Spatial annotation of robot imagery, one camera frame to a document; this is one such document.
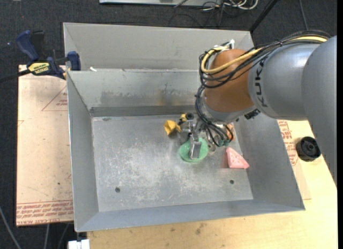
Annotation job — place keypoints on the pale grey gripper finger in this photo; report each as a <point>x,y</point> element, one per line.
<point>192,146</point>
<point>198,149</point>

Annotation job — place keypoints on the green round cup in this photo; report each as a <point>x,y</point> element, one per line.
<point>185,152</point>

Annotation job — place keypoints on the yellow crumpled toy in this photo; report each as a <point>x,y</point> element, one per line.
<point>171,127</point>

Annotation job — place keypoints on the orange round toy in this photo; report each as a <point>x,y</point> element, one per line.
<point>230,131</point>

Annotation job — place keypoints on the pink wedge block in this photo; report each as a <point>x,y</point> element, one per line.
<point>234,160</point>

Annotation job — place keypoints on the grey metal bin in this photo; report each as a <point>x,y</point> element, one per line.
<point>150,173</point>

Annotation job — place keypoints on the black round knob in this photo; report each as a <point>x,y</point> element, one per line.
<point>308,148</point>

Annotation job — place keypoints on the brown cardboard board red print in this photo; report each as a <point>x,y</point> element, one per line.
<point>43,140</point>

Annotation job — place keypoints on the black cylinder on white bracket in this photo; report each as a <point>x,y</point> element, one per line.
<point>189,116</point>

